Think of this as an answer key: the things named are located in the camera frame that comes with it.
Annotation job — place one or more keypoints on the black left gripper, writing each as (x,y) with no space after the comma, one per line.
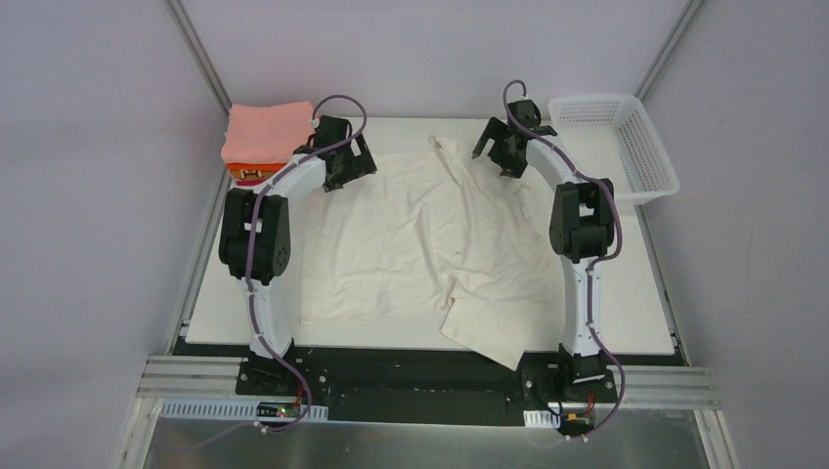
(353,164)

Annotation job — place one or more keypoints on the orange folded t shirt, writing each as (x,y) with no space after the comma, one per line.
(274,167)

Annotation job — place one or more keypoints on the right white cable duct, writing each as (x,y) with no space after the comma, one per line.
(541,419)

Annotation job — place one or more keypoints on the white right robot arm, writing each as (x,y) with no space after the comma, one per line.
(581,230)

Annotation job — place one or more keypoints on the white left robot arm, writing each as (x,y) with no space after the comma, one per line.
(262,230)

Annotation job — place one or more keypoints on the aluminium frame rail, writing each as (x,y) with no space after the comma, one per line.
(653,387)

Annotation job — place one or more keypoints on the cream white t shirt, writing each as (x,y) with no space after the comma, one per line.
(437,233)

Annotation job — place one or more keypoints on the magenta folded t shirt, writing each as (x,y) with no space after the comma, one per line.
(249,184)

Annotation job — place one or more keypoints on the pink folded t shirt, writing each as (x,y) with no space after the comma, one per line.
(266,135)

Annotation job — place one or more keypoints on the left white cable duct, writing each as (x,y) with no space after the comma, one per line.
(231,410)

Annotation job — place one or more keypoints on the white plastic basket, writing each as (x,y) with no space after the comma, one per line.
(612,136)

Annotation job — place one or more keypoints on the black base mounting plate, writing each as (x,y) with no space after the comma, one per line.
(419,387)

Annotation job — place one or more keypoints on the white cable duct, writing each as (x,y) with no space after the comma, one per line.
(541,419)
(231,410)

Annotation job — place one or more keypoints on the brown patterned folded t shirt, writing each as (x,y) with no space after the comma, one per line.
(250,175)

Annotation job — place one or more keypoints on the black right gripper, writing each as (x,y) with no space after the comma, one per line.
(503,147)

